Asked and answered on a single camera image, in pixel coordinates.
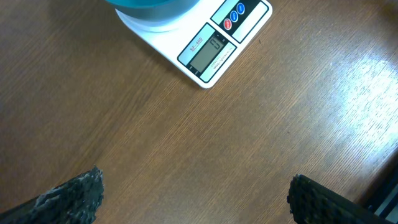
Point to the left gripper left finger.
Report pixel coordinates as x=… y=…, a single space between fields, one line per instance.
x=75 y=201

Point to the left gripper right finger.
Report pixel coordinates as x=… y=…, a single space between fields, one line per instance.
x=312 y=203

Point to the white digital kitchen scale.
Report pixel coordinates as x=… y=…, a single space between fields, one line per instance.
x=205 y=40

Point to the teal plastic bowl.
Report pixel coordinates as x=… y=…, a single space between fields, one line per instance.
x=153 y=10

